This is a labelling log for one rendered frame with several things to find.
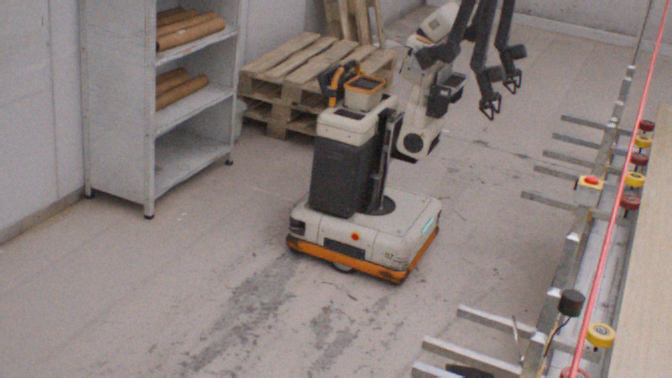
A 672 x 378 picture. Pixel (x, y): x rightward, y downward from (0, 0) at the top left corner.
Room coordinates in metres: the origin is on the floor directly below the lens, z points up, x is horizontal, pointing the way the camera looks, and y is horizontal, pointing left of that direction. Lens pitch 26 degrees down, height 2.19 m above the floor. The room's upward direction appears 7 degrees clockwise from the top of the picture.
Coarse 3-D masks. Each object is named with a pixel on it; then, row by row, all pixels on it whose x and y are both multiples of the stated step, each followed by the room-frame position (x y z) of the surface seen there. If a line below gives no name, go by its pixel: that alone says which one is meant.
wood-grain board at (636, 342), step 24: (648, 168) 3.17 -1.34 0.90; (648, 192) 2.91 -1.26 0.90; (648, 216) 2.69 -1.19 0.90; (648, 240) 2.49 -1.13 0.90; (648, 264) 2.32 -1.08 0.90; (624, 288) 2.15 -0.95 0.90; (648, 288) 2.16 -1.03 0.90; (624, 312) 2.00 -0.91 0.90; (648, 312) 2.02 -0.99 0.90; (624, 336) 1.88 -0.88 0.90; (648, 336) 1.89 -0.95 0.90; (624, 360) 1.76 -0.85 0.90; (648, 360) 1.78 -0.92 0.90
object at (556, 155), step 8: (544, 152) 3.42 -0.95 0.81; (552, 152) 3.41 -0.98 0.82; (560, 152) 3.42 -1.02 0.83; (560, 160) 3.39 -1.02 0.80; (568, 160) 3.38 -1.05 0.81; (576, 160) 3.37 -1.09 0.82; (584, 160) 3.36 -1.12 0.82; (592, 168) 3.34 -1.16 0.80; (608, 168) 3.32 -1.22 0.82; (616, 168) 3.31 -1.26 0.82
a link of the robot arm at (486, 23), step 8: (488, 0) 3.33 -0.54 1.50; (496, 0) 3.33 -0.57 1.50; (488, 8) 3.33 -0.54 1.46; (496, 8) 3.35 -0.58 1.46; (488, 16) 3.33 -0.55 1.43; (480, 24) 3.34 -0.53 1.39; (488, 24) 3.33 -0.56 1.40; (480, 32) 3.34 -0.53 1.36; (488, 32) 3.33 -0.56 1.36; (480, 40) 3.34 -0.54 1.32; (488, 40) 3.34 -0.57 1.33; (480, 48) 3.33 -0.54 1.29; (472, 56) 3.34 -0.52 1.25; (480, 56) 3.32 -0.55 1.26; (480, 64) 3.32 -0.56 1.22
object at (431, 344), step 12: (432, 348) 1.78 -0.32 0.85; (444, 348) 1.77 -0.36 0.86; (456, 348) 1.78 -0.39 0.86; (456, 360) 1.76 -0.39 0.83; (468, 360) 1.75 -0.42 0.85; (480, 360) 1.74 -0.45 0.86; (492, 360) 1.74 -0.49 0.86; (492, 372) 1.72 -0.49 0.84; (504, 372) 1.71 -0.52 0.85; (516, 372) 1.70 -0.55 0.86
